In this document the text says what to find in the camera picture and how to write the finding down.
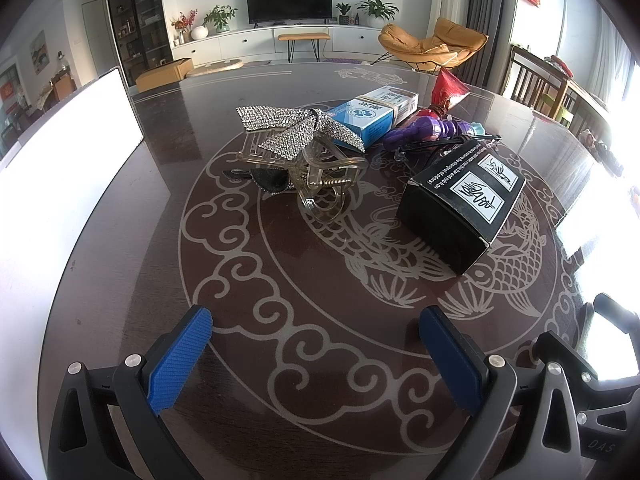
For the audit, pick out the dark patterned desktop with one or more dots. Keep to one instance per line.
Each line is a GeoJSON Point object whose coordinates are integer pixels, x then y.
{"type": "Point", "coordinates": [325, 385]}

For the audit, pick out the black box with white labels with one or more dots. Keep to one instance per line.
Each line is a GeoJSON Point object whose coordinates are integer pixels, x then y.
{"type": "Point", "coordinates": [440, 215]}

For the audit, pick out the purple floor mat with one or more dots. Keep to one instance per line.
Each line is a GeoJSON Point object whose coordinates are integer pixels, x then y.
{"type": "Point", "coordinates": [342, 61]}

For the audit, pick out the rhinestone bow hair claw clip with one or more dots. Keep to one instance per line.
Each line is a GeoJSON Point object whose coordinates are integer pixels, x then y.
{"type": "Point", "coordinates": [295, 130]}

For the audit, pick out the brown wooden furniture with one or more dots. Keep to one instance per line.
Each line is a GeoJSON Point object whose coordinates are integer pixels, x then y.
{"type": "Point", "coordinates": [60, 87]}

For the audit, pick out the black flat television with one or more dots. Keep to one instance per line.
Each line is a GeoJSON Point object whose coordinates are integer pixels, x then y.
{"type": "Point", "coordinates": [290, 0]}

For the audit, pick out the black glitter hair clip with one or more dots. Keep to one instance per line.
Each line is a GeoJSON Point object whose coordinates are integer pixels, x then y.
{"type": "Point", "coordinates": [272, 182]}

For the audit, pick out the large leafy potted plant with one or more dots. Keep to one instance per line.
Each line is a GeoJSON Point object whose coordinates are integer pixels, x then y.
{"type": "Point", "coordinates": [377, 7]}

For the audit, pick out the grey curtain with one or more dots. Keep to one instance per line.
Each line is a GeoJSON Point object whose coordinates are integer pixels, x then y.
{"type": "Point", "coordinates": [492, 20]}

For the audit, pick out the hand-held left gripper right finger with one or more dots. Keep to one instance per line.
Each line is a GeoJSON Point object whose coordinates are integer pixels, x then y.
{"type": "Point", "coordinates": [452, 360]}

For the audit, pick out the green bushy potted plant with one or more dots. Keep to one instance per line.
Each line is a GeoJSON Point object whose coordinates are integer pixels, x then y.
{"type": "Point", "coordinates": [220, 17]}

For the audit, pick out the purple lotus toy wand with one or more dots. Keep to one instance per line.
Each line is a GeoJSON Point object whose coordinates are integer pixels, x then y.
{"type": "Point", "coordinates": [420, 130]}

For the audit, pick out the wooden bench with metal legs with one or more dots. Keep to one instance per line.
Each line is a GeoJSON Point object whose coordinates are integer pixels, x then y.
{"type": "Point", "coordinates": [305, 37]}

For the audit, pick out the framed wall painting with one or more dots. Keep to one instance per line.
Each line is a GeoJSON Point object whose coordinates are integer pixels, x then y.
{"type": "Point", "coordinates": [39, 51]}

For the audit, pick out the tall dark display cabinet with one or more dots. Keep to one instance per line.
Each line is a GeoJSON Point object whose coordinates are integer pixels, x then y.
{"type": "Point", "coordinates": [140, 20]}

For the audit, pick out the dark wooden chair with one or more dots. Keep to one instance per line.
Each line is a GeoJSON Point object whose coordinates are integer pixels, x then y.
{"type": "Point", "coordinates": [530, 80]}

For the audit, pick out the cardboard box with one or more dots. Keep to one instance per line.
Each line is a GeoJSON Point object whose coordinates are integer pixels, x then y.
{"type": "Point", "coordinates": [162, 75]}

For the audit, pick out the cluttered wooden side table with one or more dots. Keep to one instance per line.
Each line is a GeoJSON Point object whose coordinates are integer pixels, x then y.
{"type": "Point", "coordinates": [585, 110]}

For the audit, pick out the small potted plant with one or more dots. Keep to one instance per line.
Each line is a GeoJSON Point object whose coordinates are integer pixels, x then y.
{"type": "Point", "coordinates": [343, 15]}

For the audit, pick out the tan lounge chair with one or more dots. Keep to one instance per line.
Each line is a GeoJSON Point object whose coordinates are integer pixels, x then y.
{"type": "Point", "coordinates": [430, 45]}

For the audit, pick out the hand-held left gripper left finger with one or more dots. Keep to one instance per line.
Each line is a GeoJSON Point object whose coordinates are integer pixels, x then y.
{"type": "Point", "coordinates": [180, 360]}

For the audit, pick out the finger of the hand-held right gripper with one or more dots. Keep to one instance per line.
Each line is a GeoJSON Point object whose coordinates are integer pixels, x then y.
{"type": "Point", "coordinates": [575, 355]}
{"type": "Point", "coordinates": [615, 312]}

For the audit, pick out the red foil packet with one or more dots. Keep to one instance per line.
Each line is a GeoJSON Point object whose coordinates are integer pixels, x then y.
{"type": "Point", "coordinates": [447, 90]}

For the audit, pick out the red flower plant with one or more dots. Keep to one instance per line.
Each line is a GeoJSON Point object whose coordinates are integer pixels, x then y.
{"type": "Point", "coordinates": [182, 22]}

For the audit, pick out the white round vase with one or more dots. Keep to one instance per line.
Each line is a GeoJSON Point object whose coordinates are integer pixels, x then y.
{"type": "Point", "coordinates": [198, 32]}

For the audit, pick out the blue and white carton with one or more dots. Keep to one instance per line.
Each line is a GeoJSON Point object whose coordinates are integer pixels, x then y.
{"type": "Point", "coordinates": [370, 120]}

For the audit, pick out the white low television cabinet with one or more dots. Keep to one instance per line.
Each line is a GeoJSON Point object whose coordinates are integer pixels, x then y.
{"type": "Point", "coordinates": [240, 42]}

